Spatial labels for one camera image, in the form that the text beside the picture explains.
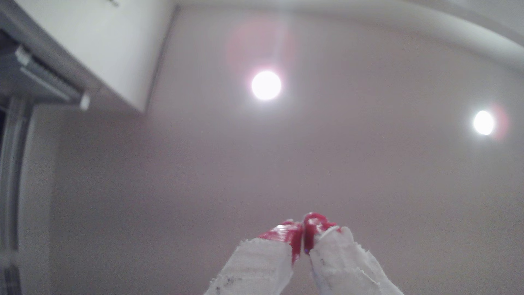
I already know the round ceiling light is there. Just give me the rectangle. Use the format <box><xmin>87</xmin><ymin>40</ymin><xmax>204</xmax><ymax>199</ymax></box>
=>
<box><xmin>251</xmin><ymin>70</ymin><xmax>282</xmax><ymax>101</ymax></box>
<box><xmin>473</xmin><ymin>110</ymin><xmax>496</xmax><ymax>136</ymax></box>

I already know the white air conditioner unit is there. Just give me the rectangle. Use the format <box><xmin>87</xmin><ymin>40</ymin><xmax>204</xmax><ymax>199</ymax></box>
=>
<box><xmin>0</xmin><ymin>0</ymin><xmax>177</xmax><ymax>114</ymax></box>

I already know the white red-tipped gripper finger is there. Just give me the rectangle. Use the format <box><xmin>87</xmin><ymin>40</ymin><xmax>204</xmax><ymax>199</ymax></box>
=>
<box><xmin>303</xmin><ymin>212</ymin><xmax>404</xmax><ymax>295</ymax></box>
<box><xmin>203</xmin><ymin>220</ymin><xmax>304</xmax><ymax>295</ymax></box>

